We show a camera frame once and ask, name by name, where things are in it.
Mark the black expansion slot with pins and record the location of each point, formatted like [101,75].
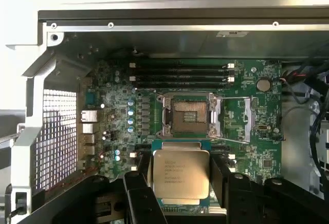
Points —
[143,147]

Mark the grey metal PC case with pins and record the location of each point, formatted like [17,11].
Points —
[33,100]

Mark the CPU socket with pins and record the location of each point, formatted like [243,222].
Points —
[189,113]

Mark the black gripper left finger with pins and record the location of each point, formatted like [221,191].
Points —
[144,203]

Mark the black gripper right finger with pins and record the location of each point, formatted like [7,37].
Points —
[246,203]

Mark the silver ethernet port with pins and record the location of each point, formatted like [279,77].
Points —
[89,115]

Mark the square black chip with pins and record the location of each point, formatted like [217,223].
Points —
[267,163]

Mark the black RAM slot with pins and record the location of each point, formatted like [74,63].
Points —
[180,65]
[180,78]
[180,71]
[180,84]

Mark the metal socket cover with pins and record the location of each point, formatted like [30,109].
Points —
[247,121]

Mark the green motherboard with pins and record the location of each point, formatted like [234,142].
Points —
[118,98]

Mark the silver coin cell battery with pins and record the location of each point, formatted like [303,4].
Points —
[263,84]

